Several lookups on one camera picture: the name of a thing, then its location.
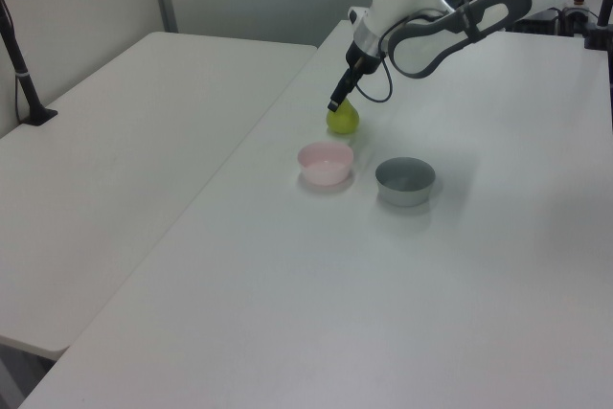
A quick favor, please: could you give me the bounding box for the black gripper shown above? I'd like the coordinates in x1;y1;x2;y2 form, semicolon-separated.
327;44;380;113

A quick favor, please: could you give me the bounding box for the green pear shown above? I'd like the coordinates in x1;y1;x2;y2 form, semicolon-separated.
326;98;361;136

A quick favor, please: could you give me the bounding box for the pink plastic bowl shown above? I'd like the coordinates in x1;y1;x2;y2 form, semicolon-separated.
297;141;355;187

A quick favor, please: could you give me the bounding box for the grey plastic bowl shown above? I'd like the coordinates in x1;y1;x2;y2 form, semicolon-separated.
375;156;437;208

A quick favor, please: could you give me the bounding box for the black equipment box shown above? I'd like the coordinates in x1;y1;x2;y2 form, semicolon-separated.
519;0;588;36

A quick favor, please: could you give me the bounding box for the white side table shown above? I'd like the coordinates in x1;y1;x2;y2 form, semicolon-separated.
0;31;320;361

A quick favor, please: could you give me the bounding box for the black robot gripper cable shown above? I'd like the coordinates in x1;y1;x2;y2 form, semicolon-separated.
353;9;473;104

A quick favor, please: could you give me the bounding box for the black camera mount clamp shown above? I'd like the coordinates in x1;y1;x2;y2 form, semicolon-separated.
582;0;613;51

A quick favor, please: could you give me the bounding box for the black camera pole with base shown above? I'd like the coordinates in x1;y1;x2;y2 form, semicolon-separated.
0;0;59;126

